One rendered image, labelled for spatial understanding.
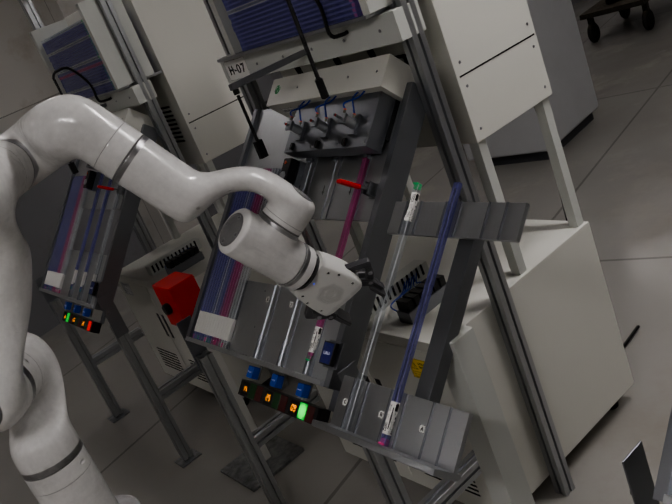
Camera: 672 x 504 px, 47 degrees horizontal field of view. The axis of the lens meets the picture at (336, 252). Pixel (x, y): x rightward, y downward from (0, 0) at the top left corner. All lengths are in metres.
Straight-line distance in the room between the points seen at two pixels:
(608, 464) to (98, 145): 1.68
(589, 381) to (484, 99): 0.89
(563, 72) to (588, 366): 2.95
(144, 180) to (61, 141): 0.14
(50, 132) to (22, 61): 4.54
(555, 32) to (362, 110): 3.28
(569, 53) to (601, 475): 3.28
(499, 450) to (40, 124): 1.04
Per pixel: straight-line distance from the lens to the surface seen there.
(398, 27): 1.73
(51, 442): 1.53
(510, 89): 2.03
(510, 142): 4.89
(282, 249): 1.28
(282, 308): 1.91
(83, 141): 1.27
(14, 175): 1.32
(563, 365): 2.25
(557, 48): 5.00
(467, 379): 1.50
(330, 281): 1.35
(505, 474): 1.64
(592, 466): 2.38
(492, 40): 2.00
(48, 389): 1.56
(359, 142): 1.77
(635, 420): 2.51
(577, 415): 2.34
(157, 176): 1.26
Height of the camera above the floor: 1.52
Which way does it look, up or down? 19 degrees down
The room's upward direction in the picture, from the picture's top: 22 degrees counter-clockwise
